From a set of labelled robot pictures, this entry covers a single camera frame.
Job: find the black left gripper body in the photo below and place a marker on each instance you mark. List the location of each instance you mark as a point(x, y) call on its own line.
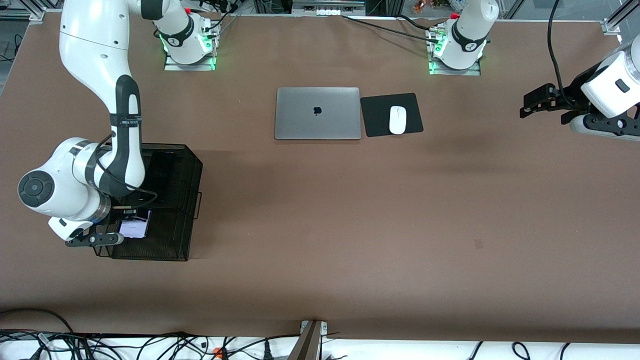
point(575, 91)

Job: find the lavender flip phone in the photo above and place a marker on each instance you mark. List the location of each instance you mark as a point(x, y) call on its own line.
point(135, 229)

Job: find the long black smartphone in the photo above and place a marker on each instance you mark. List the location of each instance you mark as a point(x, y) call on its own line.
point(165, 175)

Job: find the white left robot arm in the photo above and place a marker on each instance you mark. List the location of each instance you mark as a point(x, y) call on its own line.
point(467, 30)

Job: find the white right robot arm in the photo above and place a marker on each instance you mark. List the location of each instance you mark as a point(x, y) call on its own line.
point(95, 45)

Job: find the white computer mouse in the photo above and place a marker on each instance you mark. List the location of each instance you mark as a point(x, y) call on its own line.
point(398, 120)

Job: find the copper coloured part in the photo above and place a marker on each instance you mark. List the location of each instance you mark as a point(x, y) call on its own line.
point(420, 6)

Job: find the black mouse pad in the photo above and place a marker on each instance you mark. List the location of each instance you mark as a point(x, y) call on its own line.
point(375, 117)

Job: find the silver closed laptop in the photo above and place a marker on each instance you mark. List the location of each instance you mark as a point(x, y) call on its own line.
point(300, 120)

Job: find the white power strip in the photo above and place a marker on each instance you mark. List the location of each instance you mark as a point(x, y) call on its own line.
point(327, 10)

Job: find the aluminium frame corner profile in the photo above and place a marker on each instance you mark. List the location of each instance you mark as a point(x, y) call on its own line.
point(35, 15)
point(612, 25)

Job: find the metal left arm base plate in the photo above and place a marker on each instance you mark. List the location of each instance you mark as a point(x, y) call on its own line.
point(455, 72)

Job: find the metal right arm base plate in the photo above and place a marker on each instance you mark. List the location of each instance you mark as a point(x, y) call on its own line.
point(190, 67)

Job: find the grey metal camera post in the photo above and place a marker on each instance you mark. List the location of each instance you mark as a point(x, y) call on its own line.
point(307, 345)

